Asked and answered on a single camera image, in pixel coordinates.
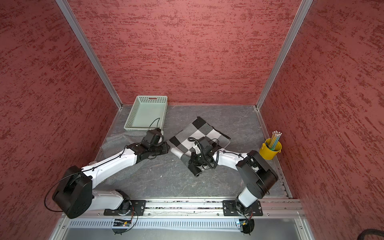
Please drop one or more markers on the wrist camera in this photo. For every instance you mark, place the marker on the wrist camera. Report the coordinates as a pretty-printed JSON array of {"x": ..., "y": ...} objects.
[
  {"x": 206, "y": 146},
  {"x": 153, "y": 138}
]

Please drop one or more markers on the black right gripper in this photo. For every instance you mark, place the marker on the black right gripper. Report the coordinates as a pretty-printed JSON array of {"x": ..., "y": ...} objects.
[{"x": 193, "y": 162}]

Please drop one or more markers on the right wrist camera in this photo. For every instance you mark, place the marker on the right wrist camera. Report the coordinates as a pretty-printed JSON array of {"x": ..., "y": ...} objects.
[{"x": 206, "y": 146}]

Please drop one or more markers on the yellow pencil bucket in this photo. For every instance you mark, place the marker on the yellow pencil bucket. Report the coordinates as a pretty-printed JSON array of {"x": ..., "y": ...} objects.
[{"x": 268, "y": 154}]

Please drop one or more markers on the corner aluminium post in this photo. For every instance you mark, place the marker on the corner aluminium post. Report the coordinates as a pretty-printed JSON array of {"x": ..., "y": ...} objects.
[
  {"x": 291, "y": 35},
  {"x": 81, "y": 36}
]

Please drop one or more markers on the pale green plastic basket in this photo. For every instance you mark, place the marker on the pale green plastic basket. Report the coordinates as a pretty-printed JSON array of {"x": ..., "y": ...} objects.
[{"x": 147, "y": 113}]

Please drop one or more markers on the colored pencils bundle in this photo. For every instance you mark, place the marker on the colored pencils bundle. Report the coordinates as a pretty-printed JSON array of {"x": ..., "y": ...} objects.
[{"x": 274, "y": 140}]

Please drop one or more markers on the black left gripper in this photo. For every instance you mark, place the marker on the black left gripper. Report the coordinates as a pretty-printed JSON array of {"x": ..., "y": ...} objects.
[{"x": 165, "y": 150}]

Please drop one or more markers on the grey cloth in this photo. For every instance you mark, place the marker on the grey cloth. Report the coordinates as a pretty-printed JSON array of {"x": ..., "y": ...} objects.
[{"x": 113, "y": 145}]

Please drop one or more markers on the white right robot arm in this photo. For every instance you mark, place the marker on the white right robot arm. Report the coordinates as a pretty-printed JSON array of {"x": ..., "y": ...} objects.
[{"x": 257, "y": 175}]

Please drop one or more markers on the right corner aluminium post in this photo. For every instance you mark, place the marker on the right corner aluminium post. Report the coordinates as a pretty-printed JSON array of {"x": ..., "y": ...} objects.
[{"x": 291, "y": 35}]

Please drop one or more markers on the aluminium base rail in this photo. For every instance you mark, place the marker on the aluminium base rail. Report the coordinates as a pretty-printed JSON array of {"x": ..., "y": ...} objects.
[{"x": 273, "y": 208}]

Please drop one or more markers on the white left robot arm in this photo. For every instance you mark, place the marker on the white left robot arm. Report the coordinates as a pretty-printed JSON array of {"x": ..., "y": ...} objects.
[{"x": 76, "y": 192}]

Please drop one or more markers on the left corner aluminium post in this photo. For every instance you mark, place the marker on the left corner aluminium post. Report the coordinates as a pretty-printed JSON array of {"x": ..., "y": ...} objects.
[{"x": 81, "y": 36}]

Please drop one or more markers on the black white checkered scarf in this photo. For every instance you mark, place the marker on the black white checkered scarf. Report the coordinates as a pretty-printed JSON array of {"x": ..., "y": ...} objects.
[{"x": 184, "y": 143}]

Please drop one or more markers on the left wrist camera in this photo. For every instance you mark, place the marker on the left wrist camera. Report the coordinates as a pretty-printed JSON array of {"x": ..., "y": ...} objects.
[{"x": 153, "y": 138}]

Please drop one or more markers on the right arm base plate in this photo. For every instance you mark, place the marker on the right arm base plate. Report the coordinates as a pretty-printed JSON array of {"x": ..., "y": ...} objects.
[{"x": 235, "y": 208}]

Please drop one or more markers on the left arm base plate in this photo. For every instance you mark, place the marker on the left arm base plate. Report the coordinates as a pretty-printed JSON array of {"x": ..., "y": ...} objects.
[{"x": 136, "y": 207}]

